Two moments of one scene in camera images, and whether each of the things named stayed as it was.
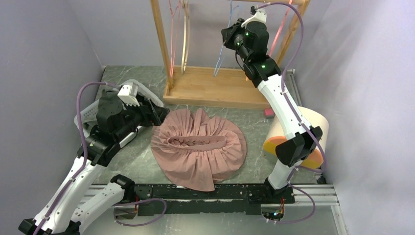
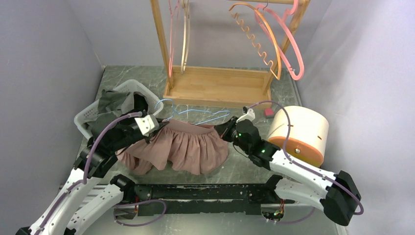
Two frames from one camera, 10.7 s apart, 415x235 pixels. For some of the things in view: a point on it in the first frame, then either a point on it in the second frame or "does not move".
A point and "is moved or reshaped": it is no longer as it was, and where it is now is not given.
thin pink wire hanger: (175, 25) does not move
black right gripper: (228, 34) -> (224, 129)
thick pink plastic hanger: (280, 27) -> (283, 21)
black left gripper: (151, 114) -> (161, 123)
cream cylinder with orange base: (276, 130) does not move
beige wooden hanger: (186, 36) does not move
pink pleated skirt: (195, 152) is moved or reshaped
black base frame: (157, 199) does not move
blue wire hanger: (220, 59) -> (204, 110)
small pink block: (269, 113) does not move
